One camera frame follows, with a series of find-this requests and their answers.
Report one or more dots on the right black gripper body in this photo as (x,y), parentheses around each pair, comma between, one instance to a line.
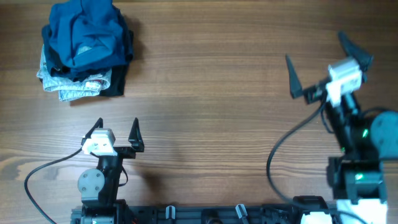
(311,94)

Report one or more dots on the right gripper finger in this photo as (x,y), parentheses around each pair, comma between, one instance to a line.
(364,58)
(294,82)

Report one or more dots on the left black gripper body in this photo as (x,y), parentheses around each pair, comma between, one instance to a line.
(125,152)

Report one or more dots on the navy folded shirt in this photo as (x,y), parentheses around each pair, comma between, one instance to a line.
(58,69)

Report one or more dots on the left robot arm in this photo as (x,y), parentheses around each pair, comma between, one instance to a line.
(99,186)

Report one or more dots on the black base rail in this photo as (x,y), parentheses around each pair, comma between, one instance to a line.
(264,214)

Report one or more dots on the blue polo shirt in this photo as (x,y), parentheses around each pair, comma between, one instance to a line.
(89,35)

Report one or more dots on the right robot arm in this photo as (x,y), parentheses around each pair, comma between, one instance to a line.
(366,139)

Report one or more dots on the black folded garment at bottom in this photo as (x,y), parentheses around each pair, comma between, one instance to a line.
(118,78)

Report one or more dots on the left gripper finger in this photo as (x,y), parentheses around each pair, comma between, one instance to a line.
(135,137)
(98,124)

